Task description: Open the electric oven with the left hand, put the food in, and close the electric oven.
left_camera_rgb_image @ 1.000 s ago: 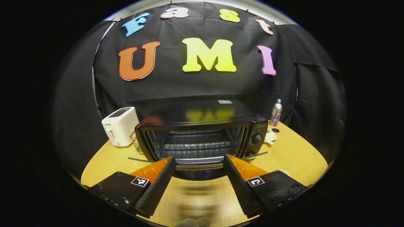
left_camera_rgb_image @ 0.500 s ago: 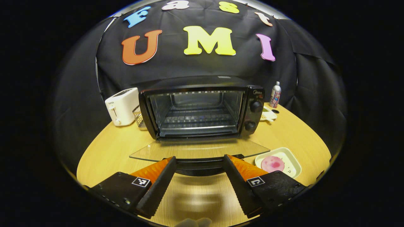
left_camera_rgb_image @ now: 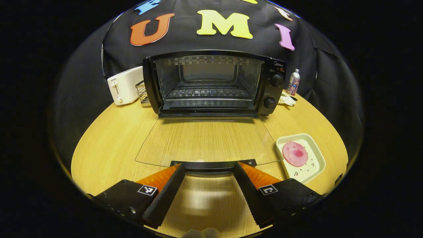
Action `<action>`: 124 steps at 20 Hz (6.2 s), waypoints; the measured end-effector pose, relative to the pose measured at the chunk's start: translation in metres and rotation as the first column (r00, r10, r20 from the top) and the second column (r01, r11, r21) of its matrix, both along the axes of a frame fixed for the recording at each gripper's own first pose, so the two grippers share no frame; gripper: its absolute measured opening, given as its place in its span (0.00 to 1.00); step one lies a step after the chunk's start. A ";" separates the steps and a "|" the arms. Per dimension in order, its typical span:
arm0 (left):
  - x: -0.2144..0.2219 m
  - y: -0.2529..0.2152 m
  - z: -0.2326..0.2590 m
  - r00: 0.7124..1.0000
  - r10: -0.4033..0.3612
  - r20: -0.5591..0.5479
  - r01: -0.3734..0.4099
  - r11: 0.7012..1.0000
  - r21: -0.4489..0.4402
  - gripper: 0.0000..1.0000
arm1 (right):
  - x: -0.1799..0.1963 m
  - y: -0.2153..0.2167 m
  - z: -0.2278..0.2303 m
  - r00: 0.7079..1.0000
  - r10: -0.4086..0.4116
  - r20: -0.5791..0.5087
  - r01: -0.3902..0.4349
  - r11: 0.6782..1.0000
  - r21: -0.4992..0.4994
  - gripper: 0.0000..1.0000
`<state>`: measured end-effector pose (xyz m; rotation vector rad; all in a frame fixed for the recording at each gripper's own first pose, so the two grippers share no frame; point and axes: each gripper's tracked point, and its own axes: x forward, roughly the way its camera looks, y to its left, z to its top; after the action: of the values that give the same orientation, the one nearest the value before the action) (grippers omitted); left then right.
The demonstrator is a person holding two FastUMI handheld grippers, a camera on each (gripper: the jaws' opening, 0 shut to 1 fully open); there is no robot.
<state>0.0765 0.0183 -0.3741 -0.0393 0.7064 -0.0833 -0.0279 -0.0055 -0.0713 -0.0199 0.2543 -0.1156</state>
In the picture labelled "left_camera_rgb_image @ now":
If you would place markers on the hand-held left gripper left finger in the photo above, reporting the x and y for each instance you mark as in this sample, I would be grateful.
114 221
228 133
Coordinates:
165 200

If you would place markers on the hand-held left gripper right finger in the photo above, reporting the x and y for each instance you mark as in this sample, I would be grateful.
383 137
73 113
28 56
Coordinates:
252 198

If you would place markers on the pink round ham slice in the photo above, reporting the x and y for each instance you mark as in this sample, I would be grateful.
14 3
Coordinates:
295 153

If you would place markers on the cream square plate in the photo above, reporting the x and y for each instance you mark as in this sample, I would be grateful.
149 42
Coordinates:
315 162

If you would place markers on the black electric oven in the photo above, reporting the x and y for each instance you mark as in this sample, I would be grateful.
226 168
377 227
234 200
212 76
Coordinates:
274 92

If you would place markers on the white divided snack dish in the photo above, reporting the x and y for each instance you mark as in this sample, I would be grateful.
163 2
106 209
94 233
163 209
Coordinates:
287 100

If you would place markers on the white toaster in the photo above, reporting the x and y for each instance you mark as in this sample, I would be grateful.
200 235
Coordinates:
125 86

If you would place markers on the silver drink bottle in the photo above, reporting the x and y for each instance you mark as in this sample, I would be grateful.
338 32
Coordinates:
293 82

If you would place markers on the black backdrop cloth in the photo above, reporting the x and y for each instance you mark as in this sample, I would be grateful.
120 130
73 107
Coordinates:
99 72

